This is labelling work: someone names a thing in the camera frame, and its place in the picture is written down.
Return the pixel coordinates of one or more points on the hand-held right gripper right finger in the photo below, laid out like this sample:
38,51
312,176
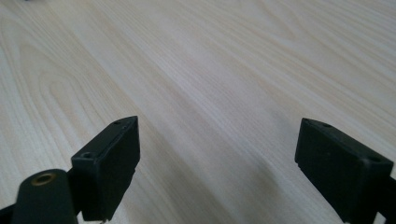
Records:
339,168

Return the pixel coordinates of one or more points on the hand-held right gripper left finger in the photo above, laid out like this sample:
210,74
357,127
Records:
106,168

